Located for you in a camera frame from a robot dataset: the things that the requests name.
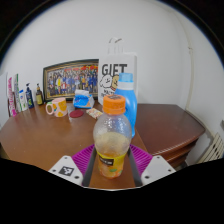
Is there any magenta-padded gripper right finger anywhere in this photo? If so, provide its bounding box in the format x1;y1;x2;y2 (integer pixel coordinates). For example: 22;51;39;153
127;143;177;188

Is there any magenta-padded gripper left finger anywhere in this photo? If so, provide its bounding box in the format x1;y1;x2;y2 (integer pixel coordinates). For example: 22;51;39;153
48;143;98;188

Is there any orange juice bottle orange cap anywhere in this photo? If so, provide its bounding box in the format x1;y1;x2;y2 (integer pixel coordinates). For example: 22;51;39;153
92;94;133;180

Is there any dark wooden side table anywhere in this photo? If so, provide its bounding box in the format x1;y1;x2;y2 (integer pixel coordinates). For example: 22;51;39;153
134;103;207;169

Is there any flat round red coaster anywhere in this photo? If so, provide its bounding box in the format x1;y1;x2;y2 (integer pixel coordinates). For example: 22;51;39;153
69;109;85;119

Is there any small patterned snack packet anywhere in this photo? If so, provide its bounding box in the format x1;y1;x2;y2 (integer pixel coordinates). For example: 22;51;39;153
85;107;104;120

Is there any pink mug with orange print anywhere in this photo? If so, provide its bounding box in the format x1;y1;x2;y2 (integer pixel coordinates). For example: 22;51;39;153
45;97;69;118

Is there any blue detergent bottle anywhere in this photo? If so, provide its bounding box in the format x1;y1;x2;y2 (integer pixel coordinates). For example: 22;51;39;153
114;72;139;139

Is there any white radiator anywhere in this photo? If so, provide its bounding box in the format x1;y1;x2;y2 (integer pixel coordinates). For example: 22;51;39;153
198;132;224;164

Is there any amber pump bottle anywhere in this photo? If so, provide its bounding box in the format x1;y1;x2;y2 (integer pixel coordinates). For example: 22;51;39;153
35;83;45;106

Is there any dark blue pump bottle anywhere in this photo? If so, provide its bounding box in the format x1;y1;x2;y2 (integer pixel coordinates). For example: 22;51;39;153
25;82;35;110

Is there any framed group picture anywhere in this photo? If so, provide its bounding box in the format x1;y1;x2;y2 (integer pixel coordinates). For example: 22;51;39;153
42;58;100;102

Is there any white shampoo bottle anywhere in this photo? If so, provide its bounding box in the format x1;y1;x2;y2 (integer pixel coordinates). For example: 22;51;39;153
18;89;29;113

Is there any tall pink and white box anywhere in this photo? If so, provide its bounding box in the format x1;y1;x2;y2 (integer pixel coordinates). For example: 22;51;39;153
6;76;18;118

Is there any tall green and white box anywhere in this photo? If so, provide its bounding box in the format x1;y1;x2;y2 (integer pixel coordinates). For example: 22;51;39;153
12;73;23;114

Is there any white paper gift bag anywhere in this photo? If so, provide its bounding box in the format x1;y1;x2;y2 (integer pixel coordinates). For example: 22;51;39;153
97;36;138;106

